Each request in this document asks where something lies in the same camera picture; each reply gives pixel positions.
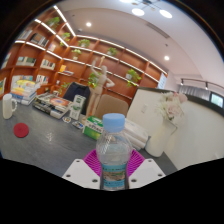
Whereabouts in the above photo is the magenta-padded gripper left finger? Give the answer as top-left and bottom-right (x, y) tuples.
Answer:
(61, 148), (102, 190)

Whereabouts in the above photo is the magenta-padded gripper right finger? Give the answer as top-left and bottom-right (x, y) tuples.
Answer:
(127, 148), (167, 190)

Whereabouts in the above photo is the clear blue-capped water bottle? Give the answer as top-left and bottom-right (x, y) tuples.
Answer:
(95, 112), (134, 192)

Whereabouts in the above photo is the white vase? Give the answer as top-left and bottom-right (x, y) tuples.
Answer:
(144, 118), (177, 158)

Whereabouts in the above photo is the green white tissue box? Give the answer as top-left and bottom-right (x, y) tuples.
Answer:
(81, 115), (105, 141)

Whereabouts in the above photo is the green white drink carton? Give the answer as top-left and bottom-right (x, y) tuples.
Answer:
(68, 94), (87, 121)

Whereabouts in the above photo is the flat round red coaster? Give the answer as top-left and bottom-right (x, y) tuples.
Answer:
(13, 122), (30, 138)

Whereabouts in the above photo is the dark book stack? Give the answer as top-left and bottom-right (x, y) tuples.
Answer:
(32, 92), (74, 120)

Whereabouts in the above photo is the beige chair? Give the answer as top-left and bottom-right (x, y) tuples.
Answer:
(93, 94), (130, 120)

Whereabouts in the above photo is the dark chair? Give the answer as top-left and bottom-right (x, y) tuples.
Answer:
(62, 81), (92, 107)

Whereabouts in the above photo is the wooden artist mannequin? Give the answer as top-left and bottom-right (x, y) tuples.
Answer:
(85, 55), (116, 118)

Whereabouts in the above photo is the grey curtain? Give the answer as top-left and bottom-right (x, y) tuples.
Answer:
(186, 84), (212, 101)

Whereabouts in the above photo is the white mug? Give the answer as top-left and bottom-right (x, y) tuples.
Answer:
(2, 93), (18, 120)

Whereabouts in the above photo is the window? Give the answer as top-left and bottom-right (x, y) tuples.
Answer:
(209, 92), (224, 108)

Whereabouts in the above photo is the wooden shelf unit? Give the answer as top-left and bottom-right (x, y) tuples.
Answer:
(0, 4), (169, 108)

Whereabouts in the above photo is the ceiling air vent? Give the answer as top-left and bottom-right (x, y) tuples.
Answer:
(145, 21), (171, 39)

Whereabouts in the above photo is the branched ceiling lamp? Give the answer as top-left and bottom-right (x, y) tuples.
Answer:
(119, 0), (174, 19)

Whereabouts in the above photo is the black track light rail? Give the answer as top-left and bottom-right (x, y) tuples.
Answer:
(179, 77), (224, 91)

